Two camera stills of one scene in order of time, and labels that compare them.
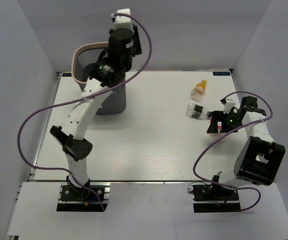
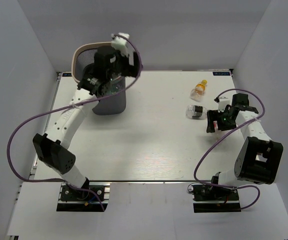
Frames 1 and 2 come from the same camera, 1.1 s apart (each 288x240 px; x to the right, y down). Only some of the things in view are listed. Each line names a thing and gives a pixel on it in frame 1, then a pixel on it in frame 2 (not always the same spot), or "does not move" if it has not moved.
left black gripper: [137, 49] to [131, 70]
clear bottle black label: [198, 112] does not move
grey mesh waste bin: [85, 56] does not move
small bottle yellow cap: [197, 92] does not move
